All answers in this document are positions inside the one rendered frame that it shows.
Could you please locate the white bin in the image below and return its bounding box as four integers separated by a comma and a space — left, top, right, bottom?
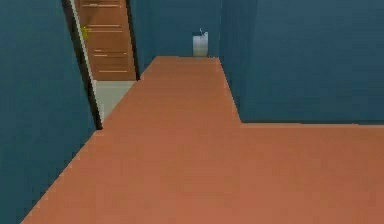
192, 28, 210, 58

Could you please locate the brown wooden room door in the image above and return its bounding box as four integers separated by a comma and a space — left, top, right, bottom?
73, 0, 137, 82

